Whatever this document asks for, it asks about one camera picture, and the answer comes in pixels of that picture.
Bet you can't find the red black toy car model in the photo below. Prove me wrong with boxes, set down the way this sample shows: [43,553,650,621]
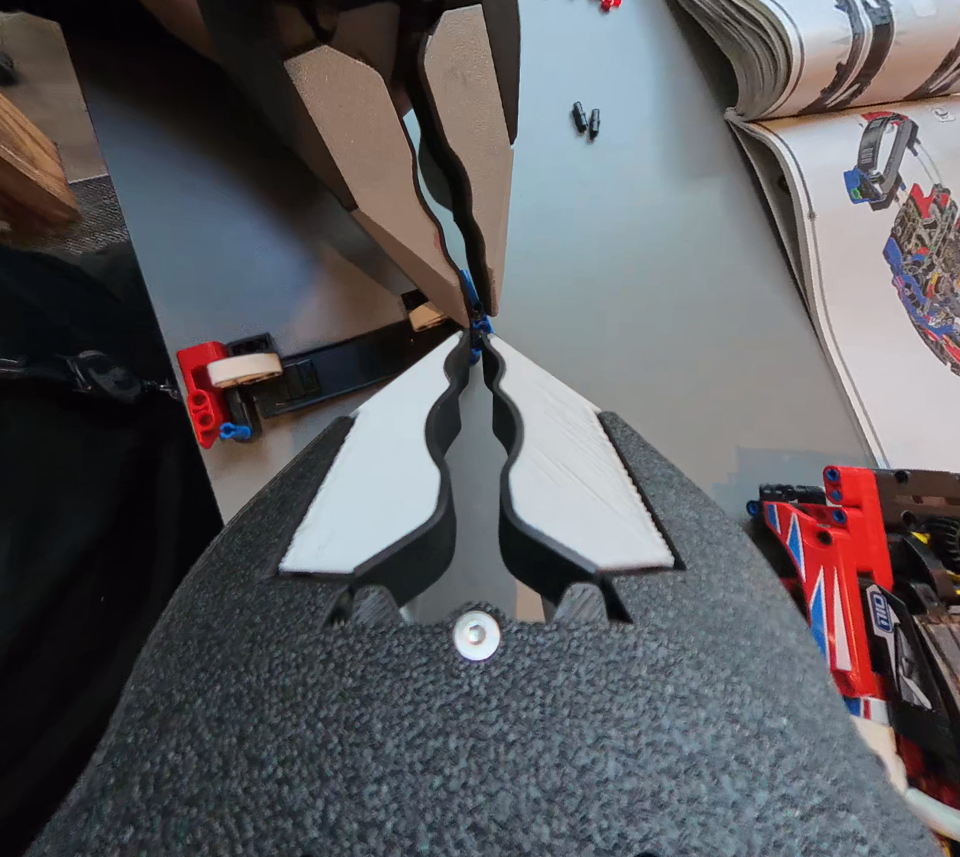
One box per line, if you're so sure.
[746,465,960,857]

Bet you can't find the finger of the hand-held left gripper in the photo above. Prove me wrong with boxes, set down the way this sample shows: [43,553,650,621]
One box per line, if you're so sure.
[416,3,516,318]
[283,43,477,329]

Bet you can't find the wooden furniture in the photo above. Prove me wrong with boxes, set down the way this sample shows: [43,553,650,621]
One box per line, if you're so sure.
[0,90,81,245]

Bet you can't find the black red toy brick assembly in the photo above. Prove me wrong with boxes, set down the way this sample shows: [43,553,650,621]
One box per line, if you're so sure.
[177,290,460,449]

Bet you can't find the open instruction booklet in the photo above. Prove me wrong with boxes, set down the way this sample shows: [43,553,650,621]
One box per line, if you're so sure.
[622,0,960,472]

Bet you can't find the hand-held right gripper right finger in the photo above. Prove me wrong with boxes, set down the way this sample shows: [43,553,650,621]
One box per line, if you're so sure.
[482,332,675,609]

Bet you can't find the blue toy brick pin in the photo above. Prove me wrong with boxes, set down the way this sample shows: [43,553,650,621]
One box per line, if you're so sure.
[457,269,496,365]

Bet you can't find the grey desk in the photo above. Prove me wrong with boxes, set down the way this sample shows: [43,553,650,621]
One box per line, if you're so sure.
[63,0,886,622]

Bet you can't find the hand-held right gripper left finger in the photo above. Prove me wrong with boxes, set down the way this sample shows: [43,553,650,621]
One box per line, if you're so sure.
[279,330,470,607]

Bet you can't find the black badge reel strap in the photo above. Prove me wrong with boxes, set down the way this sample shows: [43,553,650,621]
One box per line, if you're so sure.
[0,349,183,408]

